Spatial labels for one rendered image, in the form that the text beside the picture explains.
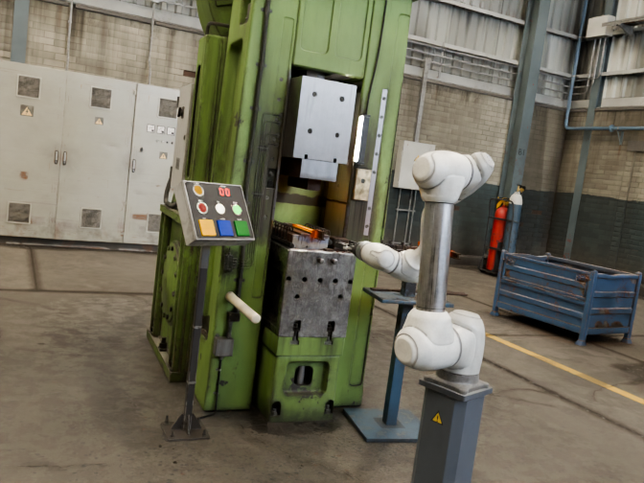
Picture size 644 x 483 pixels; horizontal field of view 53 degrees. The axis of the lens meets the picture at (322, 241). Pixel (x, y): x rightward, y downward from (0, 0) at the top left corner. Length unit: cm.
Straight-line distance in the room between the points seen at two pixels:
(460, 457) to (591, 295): 422
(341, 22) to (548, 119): 922
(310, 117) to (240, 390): 147
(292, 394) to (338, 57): 176
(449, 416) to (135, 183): 654
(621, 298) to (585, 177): 566
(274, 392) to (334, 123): 140
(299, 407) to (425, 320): 140
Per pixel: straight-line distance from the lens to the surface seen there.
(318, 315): 333
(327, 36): 349
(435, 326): 223
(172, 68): 920
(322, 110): 328
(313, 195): 379
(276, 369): 335
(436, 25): 1121
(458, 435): 247
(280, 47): 338
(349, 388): 378
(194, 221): 285
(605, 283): 671
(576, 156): 1249
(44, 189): 833
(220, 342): 336
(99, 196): 839
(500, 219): 1060
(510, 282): 715
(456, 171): 223
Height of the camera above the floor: 132
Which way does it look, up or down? 6 degrees down
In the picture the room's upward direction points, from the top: 7 degrees clockwise
